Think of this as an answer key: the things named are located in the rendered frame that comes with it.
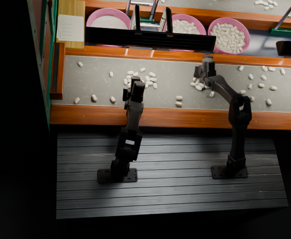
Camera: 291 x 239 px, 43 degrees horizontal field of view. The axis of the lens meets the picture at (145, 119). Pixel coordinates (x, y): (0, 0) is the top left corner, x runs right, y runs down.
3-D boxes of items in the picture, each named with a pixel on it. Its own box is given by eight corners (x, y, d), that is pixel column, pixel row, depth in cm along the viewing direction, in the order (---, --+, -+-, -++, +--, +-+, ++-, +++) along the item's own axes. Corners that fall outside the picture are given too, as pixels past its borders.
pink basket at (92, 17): (140, 40, 224) (142, 30, 216) (107, 63, 214) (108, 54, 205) (110, 11, 229) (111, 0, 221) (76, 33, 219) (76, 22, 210)
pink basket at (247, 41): (247, 63, 231) (253, 55, 222) (205, 61, 226) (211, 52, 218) (240, 28, 241) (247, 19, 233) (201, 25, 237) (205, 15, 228)
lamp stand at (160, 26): (157, 82, 214) (175, 34, 174) (122, 80, 211) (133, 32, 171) (155, 54, 222) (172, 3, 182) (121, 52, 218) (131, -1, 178)
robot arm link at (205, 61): (196, 59, 195) (208, 66, 184) (211, 56, 197) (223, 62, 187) (197, 80, 200) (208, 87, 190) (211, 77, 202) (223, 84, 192)
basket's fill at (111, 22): (128, 52, 218) (129, 47, 213) (89, 50, 214) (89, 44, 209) (127, 22, 227) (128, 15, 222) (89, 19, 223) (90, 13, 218)
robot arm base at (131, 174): (98, 165, 181) (98, 179, 178) (139, 163, 185) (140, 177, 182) (97, 169, 188) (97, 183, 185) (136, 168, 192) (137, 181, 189)
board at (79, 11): (84, 50, 204) (84, 48, 203) (55, 48, 202) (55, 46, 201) (85, 2, 217) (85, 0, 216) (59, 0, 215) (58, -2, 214)
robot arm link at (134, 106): (127, 96, 172) (119, 135, 146) (146, 101, 172) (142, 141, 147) (122, 118, 178) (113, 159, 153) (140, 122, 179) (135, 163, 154)
